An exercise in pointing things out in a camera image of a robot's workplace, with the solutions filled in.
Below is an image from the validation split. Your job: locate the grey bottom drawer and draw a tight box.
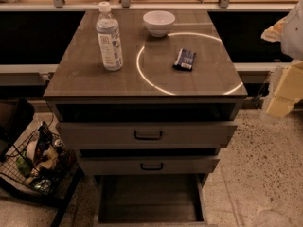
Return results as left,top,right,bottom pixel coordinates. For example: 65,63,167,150
94,174,217,227

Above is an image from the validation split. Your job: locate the grey drawer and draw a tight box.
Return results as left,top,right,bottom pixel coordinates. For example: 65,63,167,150
78,156,219,175
94,174,217,227
57,121,237,149

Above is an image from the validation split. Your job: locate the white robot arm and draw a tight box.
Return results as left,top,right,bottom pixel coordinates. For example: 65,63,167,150
261,0,303,121

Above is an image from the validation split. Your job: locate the grey drawer cabinet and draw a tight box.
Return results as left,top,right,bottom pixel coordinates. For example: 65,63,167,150
43,9,249,187

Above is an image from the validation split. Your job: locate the grey middle drawer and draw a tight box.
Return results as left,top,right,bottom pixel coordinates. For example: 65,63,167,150
78,156,219,175

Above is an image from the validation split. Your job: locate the grey top drawer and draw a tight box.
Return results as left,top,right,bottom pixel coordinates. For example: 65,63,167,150
57,121,237,149

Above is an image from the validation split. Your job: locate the dark blue snack packet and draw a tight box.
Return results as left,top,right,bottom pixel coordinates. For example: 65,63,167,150
172,48,196,71

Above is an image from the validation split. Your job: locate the white ceramic bowl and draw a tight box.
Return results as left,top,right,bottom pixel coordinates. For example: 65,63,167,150
143,10,175,37

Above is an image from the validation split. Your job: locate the clear plastic water bottle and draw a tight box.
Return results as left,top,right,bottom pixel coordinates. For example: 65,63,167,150
96,2,123,71

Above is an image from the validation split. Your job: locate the soda can in basket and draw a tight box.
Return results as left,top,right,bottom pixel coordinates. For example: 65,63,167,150
53,139,63,151

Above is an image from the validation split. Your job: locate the dark chip bag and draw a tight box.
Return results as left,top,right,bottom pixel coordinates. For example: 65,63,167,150
34,121,53,161

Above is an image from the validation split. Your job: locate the black chair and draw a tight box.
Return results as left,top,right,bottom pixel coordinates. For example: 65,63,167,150
0,99,35,161

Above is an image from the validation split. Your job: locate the green item in basket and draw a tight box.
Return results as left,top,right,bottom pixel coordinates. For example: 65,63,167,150
16,156,32,178

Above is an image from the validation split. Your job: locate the black cart frame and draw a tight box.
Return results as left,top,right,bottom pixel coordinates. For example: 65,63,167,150
0,167,83,227

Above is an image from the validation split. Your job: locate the black wire basket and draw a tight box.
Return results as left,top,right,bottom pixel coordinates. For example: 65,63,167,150
0,131,76,195

